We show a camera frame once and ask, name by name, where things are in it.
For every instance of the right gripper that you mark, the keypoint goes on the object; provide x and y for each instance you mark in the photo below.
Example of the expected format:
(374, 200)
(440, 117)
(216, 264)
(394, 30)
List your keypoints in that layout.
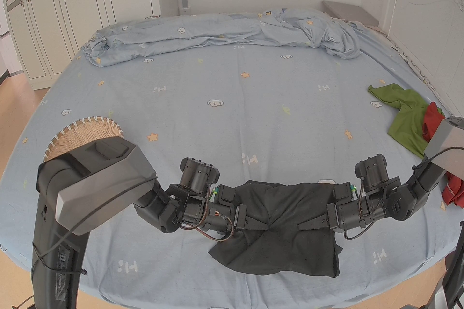
(344, 215)

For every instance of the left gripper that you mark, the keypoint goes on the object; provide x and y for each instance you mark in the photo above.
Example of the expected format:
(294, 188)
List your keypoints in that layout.
(228, 219)

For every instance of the black shirt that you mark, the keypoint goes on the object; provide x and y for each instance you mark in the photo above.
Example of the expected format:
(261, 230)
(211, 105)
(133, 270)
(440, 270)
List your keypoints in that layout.
(282, 246)

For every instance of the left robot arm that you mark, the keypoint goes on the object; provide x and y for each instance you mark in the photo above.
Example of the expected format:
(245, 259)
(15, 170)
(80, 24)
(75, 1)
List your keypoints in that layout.
(101, 184)

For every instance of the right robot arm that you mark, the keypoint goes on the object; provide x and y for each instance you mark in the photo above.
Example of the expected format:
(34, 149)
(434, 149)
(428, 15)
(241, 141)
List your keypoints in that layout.
(417, 188)

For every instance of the green garment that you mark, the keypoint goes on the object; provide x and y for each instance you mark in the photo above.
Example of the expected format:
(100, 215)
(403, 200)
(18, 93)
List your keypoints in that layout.
(406, 112)

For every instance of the red garment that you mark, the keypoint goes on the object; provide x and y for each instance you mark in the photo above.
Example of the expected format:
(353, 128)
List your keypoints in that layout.
(433, 119)

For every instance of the bed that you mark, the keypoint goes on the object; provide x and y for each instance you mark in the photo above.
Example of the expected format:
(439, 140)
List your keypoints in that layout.
(253, 90)

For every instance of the round woven basket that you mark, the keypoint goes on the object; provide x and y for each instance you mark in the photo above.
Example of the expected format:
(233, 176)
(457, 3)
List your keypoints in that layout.
(87, 133)

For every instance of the pale blue quilt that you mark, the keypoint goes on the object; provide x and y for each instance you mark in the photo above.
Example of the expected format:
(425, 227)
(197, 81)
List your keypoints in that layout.
(217, 32)

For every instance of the grey bedside table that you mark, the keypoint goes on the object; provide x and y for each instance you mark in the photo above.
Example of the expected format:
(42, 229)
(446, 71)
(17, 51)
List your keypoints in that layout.
(348, 10)

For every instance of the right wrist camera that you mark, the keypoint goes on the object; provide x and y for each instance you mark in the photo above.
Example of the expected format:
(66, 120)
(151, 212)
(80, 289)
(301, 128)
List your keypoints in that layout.
(343, 191)

